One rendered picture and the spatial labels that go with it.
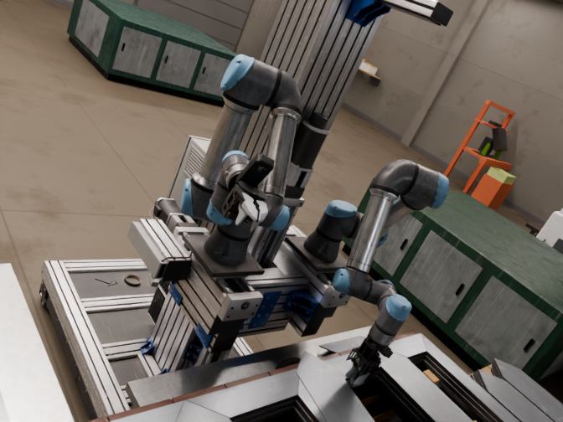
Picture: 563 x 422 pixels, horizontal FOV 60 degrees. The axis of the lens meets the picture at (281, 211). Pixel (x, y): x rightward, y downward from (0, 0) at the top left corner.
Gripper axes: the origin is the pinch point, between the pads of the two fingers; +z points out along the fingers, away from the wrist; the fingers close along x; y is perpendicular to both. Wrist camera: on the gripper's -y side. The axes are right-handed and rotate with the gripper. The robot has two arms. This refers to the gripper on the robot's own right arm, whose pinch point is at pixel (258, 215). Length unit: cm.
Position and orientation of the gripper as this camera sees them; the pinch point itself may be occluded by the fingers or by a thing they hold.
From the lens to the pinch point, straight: 100.8
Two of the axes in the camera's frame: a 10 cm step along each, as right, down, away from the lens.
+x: -8.4, -3.9, -3.8
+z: 1.9, 4.6, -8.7
